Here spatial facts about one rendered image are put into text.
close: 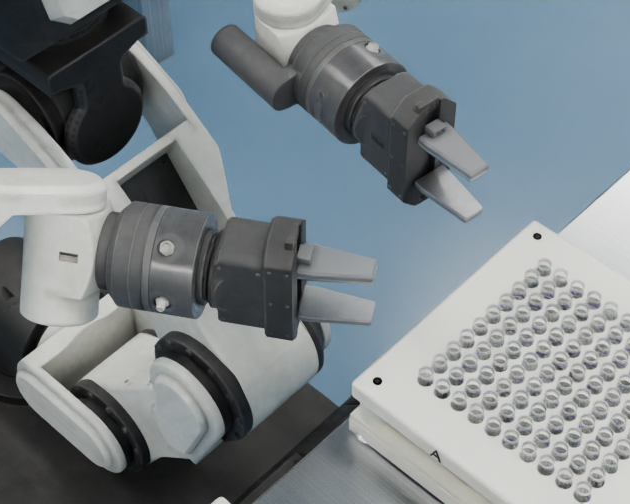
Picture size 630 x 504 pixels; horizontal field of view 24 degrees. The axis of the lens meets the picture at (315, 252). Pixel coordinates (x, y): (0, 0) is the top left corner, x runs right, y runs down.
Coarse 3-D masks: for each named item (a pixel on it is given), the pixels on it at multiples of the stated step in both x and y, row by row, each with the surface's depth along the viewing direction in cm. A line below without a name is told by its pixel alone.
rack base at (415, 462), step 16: (352, 416) 122; (368, 432) 122; (384, 432) 121; (384, 448) 121; (400, 448) 120; (416, 448) 120; (400, 464) 121; (416, 464) 119; (432, 464) 119; (416, 480) 120; (432, 480) 118; (448, 480) 118; (448, 496) 118; (464, 496) 117; (480, 496) 117
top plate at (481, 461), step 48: (528, 240) 128; (480, 288) 125; (528, 288) 125; (624, 288) 125; (432, 336) 121; (480, 336) 121; (576, 336) 121; (624, 336) 121; (384, 384) 118; (432, 384) 118; (576, 384) 118; (432, 432) 115; (480, 432) 115; (624, 432) 115; (480, 480) 113; (528, 480) 113; (576, 480) 113; (624, 480) 113
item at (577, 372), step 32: (544, 288) 125; (512, 320) 122; (544, 320) 122; (576, 320) 121; (480, 352) 119; (512, 352) 119; (544, 352) 119; (576, 352) 120; (608, 352) 120; (480, 384) 117; (512, 416) 115; (544, 416) 116; (544, 448) 114
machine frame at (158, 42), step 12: (132, 0) 267; (144, 0) 265; (156, 0) 267; (144, 12) 266; (156, 12) 269; (168, 12) 271; (156, 24) 271; (168, 24) 273; (144, 36) 271; (156, 36) 273; (168, 36) 275; (156, 48) 275; (168, 48) 277; (156, 60) 277
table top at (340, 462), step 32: (608, 192) 142; (576, 224) 139; (608, 224) 139; (608, 256) 136; (320, 448) 123; (352, 448) 123; (288, 480) 121; (320, 480) 121; (352, 480) 121; (384, 480) 121
